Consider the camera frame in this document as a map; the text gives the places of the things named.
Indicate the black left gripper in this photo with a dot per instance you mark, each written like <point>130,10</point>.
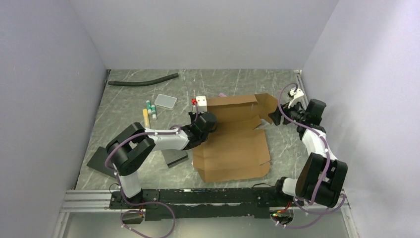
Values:
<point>193,116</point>

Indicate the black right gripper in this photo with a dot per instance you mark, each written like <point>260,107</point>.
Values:
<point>276,116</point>

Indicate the brown cardboard paper box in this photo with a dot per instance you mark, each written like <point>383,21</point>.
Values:
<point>238,149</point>

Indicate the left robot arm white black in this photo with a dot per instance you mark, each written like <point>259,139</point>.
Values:
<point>129,150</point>

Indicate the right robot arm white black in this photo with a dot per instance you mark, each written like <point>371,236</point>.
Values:
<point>323,175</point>

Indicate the black rectangular box centre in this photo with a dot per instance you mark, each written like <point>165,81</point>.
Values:
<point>174,157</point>

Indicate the black flat box left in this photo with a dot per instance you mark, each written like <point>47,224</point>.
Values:
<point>97,162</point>

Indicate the green white glue stick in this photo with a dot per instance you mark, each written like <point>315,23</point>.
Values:
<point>154,112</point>
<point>149,107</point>

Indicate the yellow glue stick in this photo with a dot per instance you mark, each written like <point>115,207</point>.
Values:
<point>146,118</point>

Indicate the black foam tube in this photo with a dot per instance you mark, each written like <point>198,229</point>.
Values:
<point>144,83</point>

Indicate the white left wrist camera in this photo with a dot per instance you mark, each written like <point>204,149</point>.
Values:
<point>199,104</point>

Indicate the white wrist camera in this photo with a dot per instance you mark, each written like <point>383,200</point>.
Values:
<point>199,104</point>
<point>296,96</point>

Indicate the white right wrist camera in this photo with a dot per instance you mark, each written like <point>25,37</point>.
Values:
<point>296,96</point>

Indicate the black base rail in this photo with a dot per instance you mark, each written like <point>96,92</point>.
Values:
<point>256,202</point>

